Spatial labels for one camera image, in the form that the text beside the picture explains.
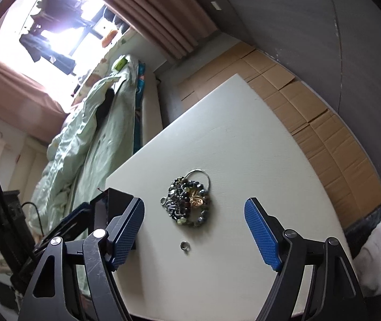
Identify pink curtain left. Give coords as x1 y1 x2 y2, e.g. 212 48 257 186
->
0 61 67 143

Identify dark beaded bracelet pile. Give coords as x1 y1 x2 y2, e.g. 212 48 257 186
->
159 174 213 227

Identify bed with green sheet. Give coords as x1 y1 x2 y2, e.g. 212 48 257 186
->
33 54 164 295

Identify black jewelry box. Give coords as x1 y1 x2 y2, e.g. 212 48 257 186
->
90 188 145 260

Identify pink curtain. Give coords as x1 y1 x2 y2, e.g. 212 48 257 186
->
103 0 218 62
0 61 67 143

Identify pink curtain right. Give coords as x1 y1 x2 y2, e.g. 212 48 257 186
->
103 0 218 62

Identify white wall switch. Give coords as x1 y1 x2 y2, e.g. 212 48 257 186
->
211 1 222 11

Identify flattened cardboard sheets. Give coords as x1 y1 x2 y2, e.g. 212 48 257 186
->
178 42 381 229

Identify green small object on bed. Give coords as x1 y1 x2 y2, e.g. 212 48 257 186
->
111 55 129 72

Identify hanging dark clothes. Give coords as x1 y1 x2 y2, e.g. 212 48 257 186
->
18 0 125 74

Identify silver bangle ring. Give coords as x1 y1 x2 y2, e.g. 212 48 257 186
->
184 169 211 192

